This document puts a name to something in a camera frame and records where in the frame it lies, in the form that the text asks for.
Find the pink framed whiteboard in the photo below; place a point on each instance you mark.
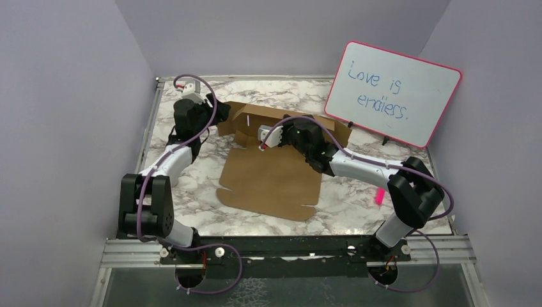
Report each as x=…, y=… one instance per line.
x=392, y=94

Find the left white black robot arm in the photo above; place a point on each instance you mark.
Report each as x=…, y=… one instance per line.
x=146, y=201

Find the brown cardboard box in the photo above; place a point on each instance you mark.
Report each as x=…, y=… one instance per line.
x=277, y=181

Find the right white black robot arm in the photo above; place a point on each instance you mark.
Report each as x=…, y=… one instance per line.
x=414, y=192

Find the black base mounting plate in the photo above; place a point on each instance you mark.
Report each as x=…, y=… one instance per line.
x=229, y=257

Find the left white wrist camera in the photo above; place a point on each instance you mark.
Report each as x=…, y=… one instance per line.
x=192, y=91

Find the pink marker pen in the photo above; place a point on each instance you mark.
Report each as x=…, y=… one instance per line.
x=379, y=196

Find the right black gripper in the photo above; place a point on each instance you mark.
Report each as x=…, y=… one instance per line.
x=286, y=127

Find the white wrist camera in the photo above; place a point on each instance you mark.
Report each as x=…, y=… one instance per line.
x=192, y=91
x=269, y=136

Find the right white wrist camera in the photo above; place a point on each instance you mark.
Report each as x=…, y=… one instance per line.
x=269, y=136

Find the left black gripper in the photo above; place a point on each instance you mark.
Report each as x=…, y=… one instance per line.
x=221, y=114

